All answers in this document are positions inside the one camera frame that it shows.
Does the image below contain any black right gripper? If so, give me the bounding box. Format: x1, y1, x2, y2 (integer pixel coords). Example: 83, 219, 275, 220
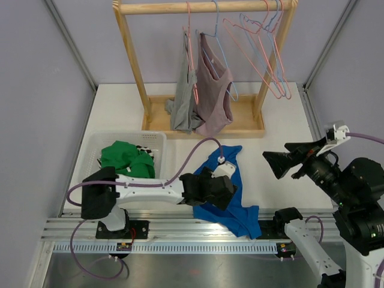
263, 134, 355, 206

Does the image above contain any blue tank top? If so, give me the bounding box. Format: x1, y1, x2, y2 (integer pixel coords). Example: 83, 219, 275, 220
193, 145, 262, 239

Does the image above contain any mauve tank top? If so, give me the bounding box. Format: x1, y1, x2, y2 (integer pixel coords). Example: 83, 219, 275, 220
194, 34, 233, 137

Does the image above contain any green tank top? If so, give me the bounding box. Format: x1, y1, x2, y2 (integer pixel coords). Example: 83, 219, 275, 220
100, 140, 155, 179

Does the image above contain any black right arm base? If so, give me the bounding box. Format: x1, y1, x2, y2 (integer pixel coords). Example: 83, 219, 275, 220
257, 207, 303, 240

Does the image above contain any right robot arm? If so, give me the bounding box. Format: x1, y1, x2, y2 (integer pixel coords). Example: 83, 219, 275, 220
263, 138, 383, 287

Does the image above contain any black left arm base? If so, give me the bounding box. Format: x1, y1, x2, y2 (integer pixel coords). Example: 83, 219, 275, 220
95, 220, 149, 240

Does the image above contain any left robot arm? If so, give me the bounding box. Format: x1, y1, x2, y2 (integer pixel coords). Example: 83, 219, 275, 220
81, 167, 238, 239

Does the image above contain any grey tank top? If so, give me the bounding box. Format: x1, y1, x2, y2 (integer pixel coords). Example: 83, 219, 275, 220
164, 30, 202, 134

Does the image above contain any wooden clothes rack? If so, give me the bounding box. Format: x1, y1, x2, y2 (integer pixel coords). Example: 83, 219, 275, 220
112, 0, 298, 140

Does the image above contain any translucent white plastic basket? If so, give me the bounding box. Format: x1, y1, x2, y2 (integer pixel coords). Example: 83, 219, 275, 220
72, 130, 167, 183

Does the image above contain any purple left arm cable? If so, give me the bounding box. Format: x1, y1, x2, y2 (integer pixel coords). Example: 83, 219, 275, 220
65, 137, 224, 207

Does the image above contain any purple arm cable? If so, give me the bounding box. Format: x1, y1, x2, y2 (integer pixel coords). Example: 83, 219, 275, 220
347, 131, 384, 288
65, 137, 224, 207

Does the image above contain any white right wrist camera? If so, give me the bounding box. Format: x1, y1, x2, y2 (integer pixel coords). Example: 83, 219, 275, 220
313, 121, 350, 157

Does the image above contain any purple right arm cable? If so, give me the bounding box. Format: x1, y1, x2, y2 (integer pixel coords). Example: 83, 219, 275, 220
347, 131, 384, 288

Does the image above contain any aluminium mounting rail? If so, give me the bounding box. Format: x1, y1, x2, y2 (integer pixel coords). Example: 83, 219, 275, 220
41, 209, 340, 241

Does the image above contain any white slotted cable duct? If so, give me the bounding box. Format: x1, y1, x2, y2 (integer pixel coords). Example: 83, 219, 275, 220
53, 242, 277, 254

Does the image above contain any aluminium frame post right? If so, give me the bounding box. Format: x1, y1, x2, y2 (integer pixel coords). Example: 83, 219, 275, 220
302, 0, 360, 92

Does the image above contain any aluminium frame post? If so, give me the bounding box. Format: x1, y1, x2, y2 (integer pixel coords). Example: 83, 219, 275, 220
302, 0, 360, 92
42, 0, 98, 93

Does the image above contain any aluminium frame post left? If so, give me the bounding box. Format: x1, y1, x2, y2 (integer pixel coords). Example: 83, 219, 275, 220
42, 0, 98, 93

